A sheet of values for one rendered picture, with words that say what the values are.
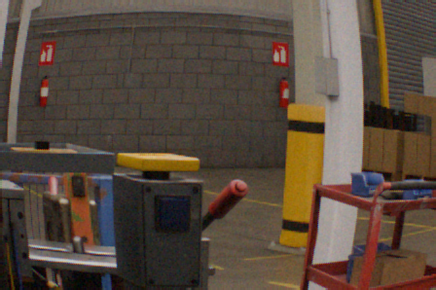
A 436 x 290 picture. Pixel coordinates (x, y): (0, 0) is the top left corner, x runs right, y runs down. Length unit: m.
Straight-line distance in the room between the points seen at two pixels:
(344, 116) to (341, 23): 0.47
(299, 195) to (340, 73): 3.33
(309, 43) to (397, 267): 5.15
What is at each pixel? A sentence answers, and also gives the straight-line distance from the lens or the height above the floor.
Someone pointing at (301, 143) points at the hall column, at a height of 0.83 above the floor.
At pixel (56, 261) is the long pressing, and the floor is 1.00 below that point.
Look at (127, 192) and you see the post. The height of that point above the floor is 1.13.
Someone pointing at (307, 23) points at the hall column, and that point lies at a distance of 8.41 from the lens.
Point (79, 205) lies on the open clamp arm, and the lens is 1.56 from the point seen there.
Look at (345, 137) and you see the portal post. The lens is 5.18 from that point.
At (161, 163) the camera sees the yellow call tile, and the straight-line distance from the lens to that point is 1.06.
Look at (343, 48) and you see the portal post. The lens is 5.18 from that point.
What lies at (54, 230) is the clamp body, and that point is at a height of 1.00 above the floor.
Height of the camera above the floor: 1.23
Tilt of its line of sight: 3 degrees down
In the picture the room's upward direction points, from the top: 2 degrees clockwise
